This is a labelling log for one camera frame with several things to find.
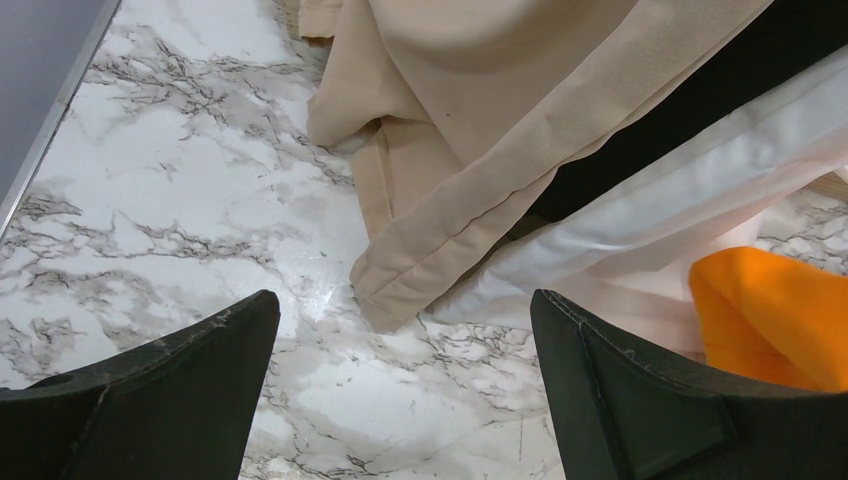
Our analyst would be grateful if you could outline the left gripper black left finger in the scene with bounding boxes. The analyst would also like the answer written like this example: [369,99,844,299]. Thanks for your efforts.
[1,290,280,479]

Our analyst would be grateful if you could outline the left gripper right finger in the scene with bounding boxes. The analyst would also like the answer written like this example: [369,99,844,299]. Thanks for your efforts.
[530,290,847,479]

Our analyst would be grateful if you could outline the white shorts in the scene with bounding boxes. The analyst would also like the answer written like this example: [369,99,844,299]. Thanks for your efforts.
[431,50,847,355]

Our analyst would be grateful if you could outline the orange shorts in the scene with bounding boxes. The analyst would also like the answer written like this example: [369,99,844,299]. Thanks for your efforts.
[689,247,847,392]

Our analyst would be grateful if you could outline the beige shorts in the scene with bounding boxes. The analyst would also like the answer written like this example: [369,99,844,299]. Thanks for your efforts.
[298,1,767,331]

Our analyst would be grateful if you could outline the black shorts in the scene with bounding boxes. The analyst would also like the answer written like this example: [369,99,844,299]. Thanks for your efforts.
[526,0,847,222]

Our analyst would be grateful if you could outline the wooden clothes rack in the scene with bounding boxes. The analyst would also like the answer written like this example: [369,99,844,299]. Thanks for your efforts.
[806,168,848,202]

